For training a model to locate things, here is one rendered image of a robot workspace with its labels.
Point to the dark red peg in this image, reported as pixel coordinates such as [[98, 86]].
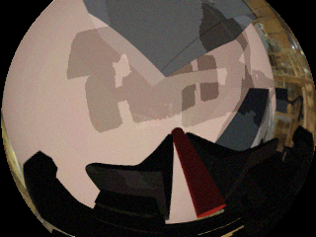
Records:
[[204, 193]]

